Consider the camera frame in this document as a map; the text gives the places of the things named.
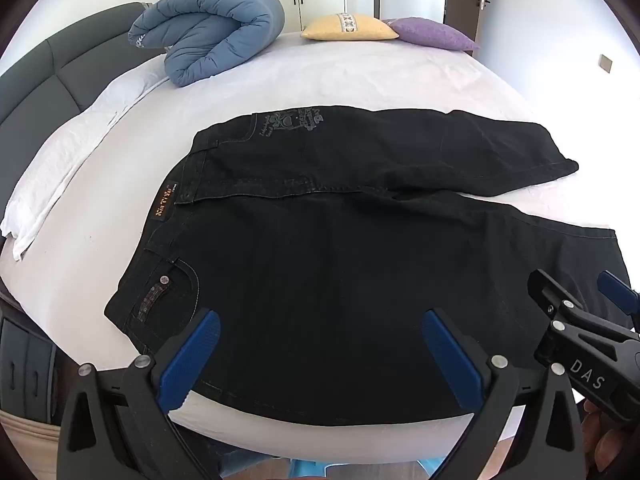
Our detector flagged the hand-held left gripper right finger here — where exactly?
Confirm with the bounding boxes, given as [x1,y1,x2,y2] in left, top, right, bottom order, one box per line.
[421,308,588,480]

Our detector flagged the yellow pillow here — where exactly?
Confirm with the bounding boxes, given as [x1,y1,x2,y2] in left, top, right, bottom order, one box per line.
[300,13,400,42]

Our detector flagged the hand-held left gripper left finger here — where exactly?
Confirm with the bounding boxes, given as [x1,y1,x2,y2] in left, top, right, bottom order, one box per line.
[56,309,236,480]

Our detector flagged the bed with white sheet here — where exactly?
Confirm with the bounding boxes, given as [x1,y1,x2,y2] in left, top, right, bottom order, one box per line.
[0,30,571,463]

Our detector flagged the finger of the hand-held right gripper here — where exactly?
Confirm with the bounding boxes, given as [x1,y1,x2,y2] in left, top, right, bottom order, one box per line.
[598,270,640,322]
[528,268,597,332]

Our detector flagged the dark nightstand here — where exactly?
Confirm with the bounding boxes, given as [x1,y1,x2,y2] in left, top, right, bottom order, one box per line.
[0,290,68,423]

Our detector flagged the black pants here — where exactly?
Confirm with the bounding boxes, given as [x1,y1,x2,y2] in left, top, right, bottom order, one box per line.
[104,105,633,423]

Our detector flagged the blue folded duvet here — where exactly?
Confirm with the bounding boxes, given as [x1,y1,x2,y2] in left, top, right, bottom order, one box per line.
[128,0,286,87]

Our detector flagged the white pillow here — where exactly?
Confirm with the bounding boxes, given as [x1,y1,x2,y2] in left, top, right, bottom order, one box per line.
[0,67,166,262]

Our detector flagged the dark brown door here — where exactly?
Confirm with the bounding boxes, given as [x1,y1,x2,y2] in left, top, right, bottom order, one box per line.
[442,0,490,45]

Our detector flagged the grey padded headboard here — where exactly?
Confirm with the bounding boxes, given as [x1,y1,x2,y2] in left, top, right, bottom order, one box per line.
[0,1,151,136]

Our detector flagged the person's right hand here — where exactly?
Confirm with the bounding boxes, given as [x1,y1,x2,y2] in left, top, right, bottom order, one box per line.
[581,399,628,480]

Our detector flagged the purple pillow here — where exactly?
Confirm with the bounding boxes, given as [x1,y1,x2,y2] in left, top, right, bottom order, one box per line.
[382,16,481,52]

